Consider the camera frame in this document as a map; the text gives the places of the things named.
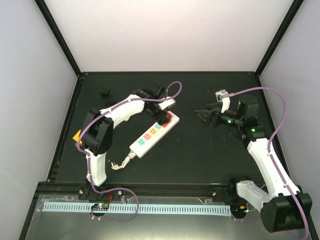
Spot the red cube socket adapter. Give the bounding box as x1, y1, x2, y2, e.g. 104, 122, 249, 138
162, 114, 172, 128

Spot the white power strip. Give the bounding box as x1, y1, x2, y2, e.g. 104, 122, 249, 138
129, 111, 180, 158

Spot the black power adapter plug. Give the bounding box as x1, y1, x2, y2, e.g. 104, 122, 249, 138
100, 90, 112, 98

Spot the white power strip cord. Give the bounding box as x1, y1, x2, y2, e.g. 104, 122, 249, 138
110, 151, 137, 171

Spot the yellow cube socket adapter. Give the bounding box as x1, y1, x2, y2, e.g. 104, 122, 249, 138
72, 130, 81, 142

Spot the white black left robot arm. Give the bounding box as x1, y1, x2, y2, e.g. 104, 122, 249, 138
73, 86, 179, 200

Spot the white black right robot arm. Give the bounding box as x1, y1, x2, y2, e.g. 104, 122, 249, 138
194, 93, 312, 233

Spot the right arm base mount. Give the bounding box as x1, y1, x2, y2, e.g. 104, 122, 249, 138
210, 186, 247, 204

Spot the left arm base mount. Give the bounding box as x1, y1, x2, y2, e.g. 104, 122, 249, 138
78, 184, 124, 202

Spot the black front frame rail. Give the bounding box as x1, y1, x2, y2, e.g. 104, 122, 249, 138
36, 181, 305, 201

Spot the white slotted cable duct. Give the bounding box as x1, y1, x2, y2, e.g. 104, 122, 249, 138
42, 202, 232, 217

